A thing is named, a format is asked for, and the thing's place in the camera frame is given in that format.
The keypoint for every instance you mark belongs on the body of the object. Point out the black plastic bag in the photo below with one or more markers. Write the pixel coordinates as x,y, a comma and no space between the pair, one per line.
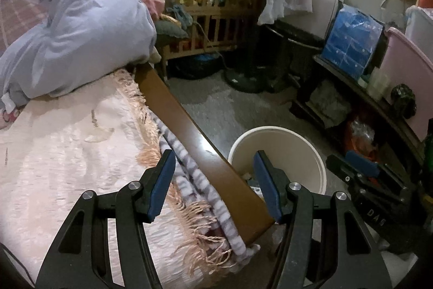
196,67

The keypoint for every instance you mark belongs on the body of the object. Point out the dark green camouflage object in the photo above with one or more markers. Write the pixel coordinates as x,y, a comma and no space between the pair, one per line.
402,101

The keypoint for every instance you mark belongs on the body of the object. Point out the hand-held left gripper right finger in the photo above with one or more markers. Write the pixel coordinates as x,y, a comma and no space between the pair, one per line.
267,187

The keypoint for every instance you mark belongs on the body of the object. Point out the green pillow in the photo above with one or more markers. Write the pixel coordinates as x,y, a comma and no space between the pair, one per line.
169,29

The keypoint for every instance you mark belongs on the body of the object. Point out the blue plastic package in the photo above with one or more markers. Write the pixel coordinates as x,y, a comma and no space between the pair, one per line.
351,38

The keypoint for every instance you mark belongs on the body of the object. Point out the wooden crib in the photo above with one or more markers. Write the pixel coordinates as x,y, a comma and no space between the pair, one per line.
216,9

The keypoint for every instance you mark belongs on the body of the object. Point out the cream plastic bucket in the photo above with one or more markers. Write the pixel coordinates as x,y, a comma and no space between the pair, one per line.
280,146

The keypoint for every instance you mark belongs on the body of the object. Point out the grey woven sack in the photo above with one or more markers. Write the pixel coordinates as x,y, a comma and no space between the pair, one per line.
330,102

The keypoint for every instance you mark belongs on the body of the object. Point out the pink plastic tub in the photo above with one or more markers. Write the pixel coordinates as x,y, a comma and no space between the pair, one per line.
406,72

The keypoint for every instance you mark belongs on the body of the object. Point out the blue green cloth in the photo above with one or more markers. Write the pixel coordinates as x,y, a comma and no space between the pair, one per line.
179,14

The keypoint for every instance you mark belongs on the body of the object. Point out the white plastic tub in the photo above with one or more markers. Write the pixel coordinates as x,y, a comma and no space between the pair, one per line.
421,25

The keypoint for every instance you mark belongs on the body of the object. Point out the pink fringed blanket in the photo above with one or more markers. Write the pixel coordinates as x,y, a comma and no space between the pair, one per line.
67,157

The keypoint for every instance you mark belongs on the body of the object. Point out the lavender quilt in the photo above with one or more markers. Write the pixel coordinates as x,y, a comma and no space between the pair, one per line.
84,38

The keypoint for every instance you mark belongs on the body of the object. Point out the orange plastic bag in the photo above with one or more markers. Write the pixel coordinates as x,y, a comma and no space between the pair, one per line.
362,136

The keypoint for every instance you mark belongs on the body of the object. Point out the dark wooden shelf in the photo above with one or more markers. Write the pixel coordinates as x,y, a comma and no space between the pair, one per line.
379,106

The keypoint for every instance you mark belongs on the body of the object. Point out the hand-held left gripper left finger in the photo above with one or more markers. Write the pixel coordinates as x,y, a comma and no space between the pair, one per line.
162,187

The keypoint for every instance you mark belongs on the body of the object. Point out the wooden bed frame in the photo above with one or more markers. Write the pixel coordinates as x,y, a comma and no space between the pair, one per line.
203,146

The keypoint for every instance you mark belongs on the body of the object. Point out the stack of clear plastic cups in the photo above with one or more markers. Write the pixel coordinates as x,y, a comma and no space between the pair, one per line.
379,86

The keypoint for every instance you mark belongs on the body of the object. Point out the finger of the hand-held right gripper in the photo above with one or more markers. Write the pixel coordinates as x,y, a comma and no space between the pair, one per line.
363,163
341,168

